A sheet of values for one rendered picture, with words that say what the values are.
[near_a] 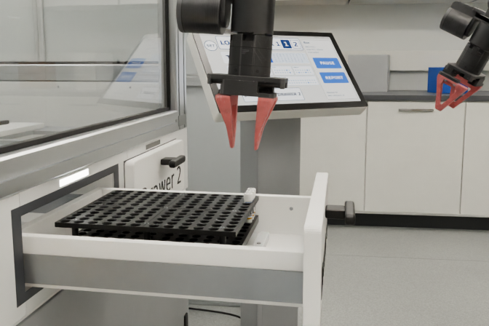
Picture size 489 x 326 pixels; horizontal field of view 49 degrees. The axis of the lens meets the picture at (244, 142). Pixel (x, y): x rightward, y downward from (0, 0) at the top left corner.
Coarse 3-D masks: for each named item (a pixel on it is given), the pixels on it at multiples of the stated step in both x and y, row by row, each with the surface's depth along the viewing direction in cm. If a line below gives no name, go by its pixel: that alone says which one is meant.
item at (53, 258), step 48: (96, 192) 84; (192, 192) 83; (48, 240) 61; (96, 240) 60; (144, 240) 60; (288, 240) 78; (96, 288) 61; (144, 288) 60; (192, 288) 59; (240, 288) 58; (288, 288) 57
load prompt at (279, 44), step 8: (216, 40) 162; (224, 40) 163; (280, 40) 172; (288, 40) 174; (296, 40) 175; (224, 48) 161; (272, 48) 169; (280, 48) 170; (288, 48) 172; (296, 48) 173
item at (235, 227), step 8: (256, 200) 76; (240, 208) 72; (248, 208) 72; (232, 216) 68; (240, 216) 68; (248, 216) 70; (232, 224) 64; (240, 224) 64; (224, 232) 62; (232, 232) 61
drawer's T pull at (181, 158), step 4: (180, 156) 105; (184, 156) 106; (164, 160) 103; (168, 160) 103; (172, 160) 101; (176, 160) 102; (180, 160) 104; (184, 160) 106; (164, 164) 103; (168, 164) 103; (172, 164) 100; (176, 164) 101
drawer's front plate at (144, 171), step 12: (168, 144) 110; (180, 144) 116; (144, 156) 95; (156, 156) 101; (168, 156) 108; (132, 168) 90; (144, 168) 95; (156, 168) 101; (168, 168) 108; (180, 168) 117; (132, 180) 90; (144, 180) 95; (156, 180) 102; (168, 180) 108
